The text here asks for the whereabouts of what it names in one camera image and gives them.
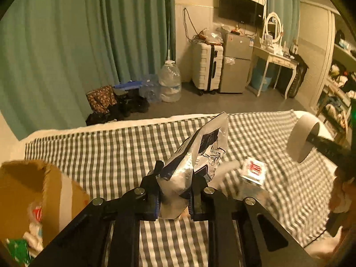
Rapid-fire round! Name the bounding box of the brown patterned bag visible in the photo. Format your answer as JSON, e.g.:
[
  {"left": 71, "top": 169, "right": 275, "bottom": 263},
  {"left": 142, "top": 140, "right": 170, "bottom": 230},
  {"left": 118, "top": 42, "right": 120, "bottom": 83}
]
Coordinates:
[{"left": 86, "top": 86, "right": 116, "bottom": 114}]

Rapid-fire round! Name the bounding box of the blue storage bin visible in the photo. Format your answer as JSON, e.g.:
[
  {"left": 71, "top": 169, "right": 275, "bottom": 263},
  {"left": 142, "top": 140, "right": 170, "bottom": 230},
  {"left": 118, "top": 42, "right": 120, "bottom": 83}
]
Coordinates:
[{"left": 250, "top": 57, "right": 276, "bottom": 92}]

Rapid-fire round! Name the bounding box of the cardboard box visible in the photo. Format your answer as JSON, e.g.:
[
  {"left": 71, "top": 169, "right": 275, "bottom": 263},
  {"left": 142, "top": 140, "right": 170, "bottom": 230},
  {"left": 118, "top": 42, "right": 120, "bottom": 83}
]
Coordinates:
[{"left": 1, "top": 160, "right": 90, "bottom": 255}]

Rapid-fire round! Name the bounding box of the oval vanity mirror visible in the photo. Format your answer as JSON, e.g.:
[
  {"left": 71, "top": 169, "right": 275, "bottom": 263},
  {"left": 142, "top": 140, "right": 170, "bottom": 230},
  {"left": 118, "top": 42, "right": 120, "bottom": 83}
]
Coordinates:
[{"left": 263, "top": 12, "right": 284, "bottom": 44}]

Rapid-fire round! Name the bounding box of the white suitcase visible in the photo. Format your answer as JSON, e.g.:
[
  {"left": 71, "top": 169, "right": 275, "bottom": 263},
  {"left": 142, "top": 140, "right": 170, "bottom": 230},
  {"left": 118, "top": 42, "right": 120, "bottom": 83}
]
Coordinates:
[{"left": 192, "top": 42, "right": 223, "bottom": 95}]

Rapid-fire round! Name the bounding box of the person right hand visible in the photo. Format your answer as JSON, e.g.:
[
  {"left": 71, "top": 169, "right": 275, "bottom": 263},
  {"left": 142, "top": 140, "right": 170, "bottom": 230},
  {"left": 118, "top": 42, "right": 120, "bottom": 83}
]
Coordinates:
[{"left": 329, "top": 167, "right": 355, "bottom": 214}]

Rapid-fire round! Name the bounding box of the white round container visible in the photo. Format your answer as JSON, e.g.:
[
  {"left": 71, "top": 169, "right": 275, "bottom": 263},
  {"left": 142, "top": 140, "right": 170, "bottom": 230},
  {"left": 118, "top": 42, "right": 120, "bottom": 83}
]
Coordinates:
[{"left": 287, "top": 114, "right": 320, "bottom": 163}]

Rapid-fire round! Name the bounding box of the checkered tablecloth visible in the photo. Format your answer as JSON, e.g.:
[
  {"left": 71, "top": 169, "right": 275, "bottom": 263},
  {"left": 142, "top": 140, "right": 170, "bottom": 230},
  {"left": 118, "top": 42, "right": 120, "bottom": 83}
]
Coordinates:
[{"left": 24, "top": 110, "right": 334, "bottom": 266}]

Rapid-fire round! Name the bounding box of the green white medicine box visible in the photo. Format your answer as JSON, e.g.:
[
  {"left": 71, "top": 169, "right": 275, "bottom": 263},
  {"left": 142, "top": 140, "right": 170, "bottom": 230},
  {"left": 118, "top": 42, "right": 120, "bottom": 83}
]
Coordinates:
[{"left": 5, "top": 239, "right": 32, "bottom": 266}]

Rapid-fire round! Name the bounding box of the white dressing table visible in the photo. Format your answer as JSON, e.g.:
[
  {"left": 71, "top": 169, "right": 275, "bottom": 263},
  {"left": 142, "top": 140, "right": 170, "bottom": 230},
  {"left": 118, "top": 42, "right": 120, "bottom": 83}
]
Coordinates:
[{"left": 245, "top": 45, "right": 299, "bottom": 98}]

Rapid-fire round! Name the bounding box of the green curtain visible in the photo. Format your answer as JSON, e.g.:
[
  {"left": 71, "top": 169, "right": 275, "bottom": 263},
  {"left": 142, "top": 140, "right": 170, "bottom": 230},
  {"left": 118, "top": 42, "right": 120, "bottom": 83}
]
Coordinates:
[{"left": 1, "top": 0, "right": 176, "bottom": 139}]

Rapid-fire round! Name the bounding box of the grey mini fridge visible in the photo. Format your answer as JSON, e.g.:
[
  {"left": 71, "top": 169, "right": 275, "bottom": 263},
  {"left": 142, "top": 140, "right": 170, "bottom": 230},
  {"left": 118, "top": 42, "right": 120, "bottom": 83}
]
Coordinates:
[{"left": 219, "top": 32, "right": 254, "bottom": 93}]

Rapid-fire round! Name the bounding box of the wall mounted television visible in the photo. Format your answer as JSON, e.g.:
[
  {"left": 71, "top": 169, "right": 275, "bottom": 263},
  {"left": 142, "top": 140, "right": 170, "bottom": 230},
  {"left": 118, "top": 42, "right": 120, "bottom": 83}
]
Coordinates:
[{"left": 218, "top": 0, "right": 264, "bottom": 28}]

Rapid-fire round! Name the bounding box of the large clear water bottle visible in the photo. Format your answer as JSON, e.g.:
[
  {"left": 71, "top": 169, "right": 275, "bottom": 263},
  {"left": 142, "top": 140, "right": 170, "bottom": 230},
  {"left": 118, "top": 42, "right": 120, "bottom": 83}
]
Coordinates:
[{"left": 158, "top": 60, "right": 182, "bottom": 103}]

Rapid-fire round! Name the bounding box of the floral tissue pack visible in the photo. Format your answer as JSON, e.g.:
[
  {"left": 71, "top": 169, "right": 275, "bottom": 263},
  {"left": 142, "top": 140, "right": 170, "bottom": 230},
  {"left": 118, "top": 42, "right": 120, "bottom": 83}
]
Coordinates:
[{"left": 156, "top": 112, "right": 229, "bottom": 219}]

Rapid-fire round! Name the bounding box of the small red white sachet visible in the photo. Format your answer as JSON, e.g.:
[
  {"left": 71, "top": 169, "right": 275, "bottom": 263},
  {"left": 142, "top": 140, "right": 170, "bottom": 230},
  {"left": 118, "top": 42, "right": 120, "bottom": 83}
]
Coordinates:
[{"left": 240, "top": 157, "right": 267, "bottom": 186}]

